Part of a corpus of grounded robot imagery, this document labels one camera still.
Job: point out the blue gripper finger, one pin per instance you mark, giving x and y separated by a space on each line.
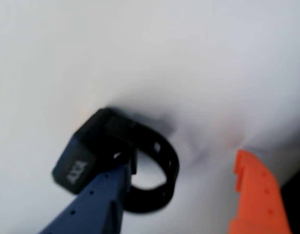
98 202

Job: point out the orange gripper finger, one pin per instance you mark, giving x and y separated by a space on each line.
258 195

